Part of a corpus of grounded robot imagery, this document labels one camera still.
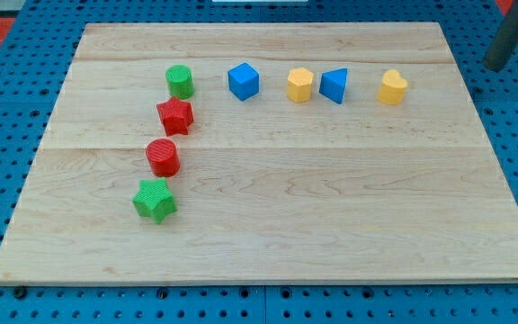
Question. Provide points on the yellow hexagon block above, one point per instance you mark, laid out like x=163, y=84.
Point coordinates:
x=299, y=87

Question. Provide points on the blue cube block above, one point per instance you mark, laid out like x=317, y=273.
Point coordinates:
x=243, y=81

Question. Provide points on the green star block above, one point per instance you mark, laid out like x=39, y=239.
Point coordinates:
x=154, y=200

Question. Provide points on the red star block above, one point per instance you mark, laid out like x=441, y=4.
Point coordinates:
x=175, y=115

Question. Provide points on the yellow heart block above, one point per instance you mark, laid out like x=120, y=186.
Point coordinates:
x=393, y=88

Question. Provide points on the blue triangle block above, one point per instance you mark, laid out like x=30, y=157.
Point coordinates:
x=333, y=84

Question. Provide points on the green cylinder block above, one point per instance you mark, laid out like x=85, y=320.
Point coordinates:
x=179, y=81

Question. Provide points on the wooden board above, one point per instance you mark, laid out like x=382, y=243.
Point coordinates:
x=269, y=191

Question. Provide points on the red cylinder block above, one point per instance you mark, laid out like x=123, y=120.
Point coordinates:
x=162, y=157

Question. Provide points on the dark grey robot pusher rod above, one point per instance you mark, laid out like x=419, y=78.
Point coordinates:
x=504, y=43

